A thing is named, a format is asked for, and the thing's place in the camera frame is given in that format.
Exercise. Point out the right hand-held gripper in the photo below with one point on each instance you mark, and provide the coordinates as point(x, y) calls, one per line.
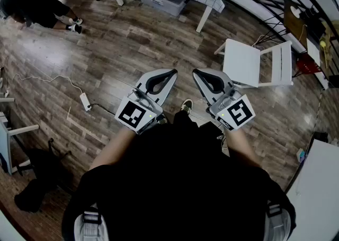
point(238, 114)

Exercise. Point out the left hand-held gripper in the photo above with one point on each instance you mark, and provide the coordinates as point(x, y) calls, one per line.
point(132, 115)

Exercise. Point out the person's left forearm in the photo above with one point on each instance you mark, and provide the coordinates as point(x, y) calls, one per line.
point(114, 147)

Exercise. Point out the person's right forearm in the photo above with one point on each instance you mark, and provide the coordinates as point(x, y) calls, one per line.
point(242, 147)

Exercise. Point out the small teal and white item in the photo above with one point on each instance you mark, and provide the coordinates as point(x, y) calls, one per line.
point(300, 155)

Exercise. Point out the person's shoe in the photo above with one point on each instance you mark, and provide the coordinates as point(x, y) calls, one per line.
point(186, 105)

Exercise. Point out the white wooden chair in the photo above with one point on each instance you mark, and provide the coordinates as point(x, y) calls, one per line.
point(241, 62)

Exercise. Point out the white power strip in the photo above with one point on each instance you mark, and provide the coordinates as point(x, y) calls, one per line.
point(85, 101)

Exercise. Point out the grey lidded plastic bin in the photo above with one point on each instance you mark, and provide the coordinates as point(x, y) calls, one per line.
point(164, 3)

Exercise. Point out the red metal stool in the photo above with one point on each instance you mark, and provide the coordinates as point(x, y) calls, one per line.
point(307, 65)

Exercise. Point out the brown wooden side table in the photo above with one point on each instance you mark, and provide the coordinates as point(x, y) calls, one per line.
point(294, 28)

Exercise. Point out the person's black clothing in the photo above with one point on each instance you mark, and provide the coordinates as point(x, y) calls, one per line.
point(172, 181)

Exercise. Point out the white desk lamp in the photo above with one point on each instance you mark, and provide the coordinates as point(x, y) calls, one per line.
point(295, 11)

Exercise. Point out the small black device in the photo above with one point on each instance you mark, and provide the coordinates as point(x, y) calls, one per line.
point(321, 136)

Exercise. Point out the white desk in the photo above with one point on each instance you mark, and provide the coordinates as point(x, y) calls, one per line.
point(317, 195)

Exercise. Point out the black bag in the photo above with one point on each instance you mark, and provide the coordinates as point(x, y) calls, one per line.
point(39, 181)

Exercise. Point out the white wooden furniture frame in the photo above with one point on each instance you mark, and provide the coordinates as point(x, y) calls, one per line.
point(23, 129)

